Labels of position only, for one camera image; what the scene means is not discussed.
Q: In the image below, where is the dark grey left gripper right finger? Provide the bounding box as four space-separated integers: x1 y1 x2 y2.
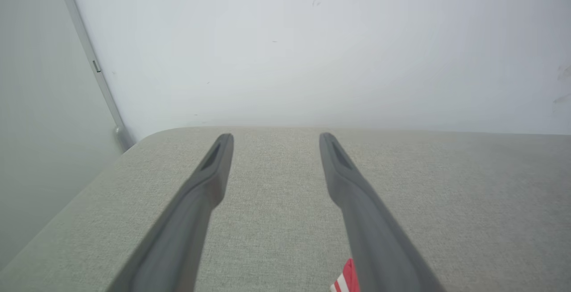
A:
319 132 447 292

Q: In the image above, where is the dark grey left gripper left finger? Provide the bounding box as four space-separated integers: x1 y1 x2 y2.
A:
106 133 235 292

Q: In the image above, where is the red white-striped jersey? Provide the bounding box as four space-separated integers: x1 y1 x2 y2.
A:
330 258 361 292

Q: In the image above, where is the grey fabric sofa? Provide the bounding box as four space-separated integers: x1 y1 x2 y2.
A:
0 126 571 292

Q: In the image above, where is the grey metal corner post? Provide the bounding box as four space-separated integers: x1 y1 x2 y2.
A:
54 0 135 152

